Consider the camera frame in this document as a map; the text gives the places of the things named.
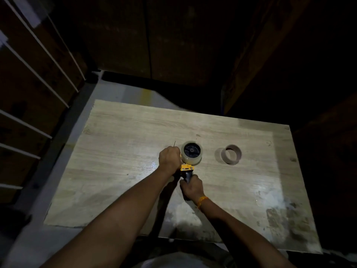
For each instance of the cardboard tape roll core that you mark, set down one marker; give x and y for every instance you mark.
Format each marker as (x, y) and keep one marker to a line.
(223, 156)

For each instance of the tall printed cardboard box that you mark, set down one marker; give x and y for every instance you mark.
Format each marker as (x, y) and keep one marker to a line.
(259, 47)

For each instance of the person's left hand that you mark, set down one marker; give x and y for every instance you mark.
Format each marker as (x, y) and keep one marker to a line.
(170, 160)

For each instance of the person's right hand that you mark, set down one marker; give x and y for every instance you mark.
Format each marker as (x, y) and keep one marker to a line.
(192, 188)

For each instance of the white printed paper label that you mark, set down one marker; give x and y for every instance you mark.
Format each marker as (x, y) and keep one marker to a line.
(2, 39)

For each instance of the yellow black tape dispenser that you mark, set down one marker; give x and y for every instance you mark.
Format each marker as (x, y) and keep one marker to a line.
(187, 168)

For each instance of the orange wristband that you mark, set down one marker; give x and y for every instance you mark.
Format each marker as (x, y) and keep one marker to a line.
(201, 200)

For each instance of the dark plain cardboard box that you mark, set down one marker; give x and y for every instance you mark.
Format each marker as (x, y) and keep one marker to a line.
(181, 39)
(111, 39)

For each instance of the person's left forearm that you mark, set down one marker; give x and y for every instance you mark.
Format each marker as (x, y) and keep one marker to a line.
(111, 220)

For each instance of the large white paper label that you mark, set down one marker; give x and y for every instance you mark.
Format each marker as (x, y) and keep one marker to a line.
(28, 11)

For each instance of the clear tape roll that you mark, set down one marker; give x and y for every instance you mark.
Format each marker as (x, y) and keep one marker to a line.
(192, 161)

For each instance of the person's right forearm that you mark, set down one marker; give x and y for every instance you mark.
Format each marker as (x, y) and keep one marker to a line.
(240, 237)

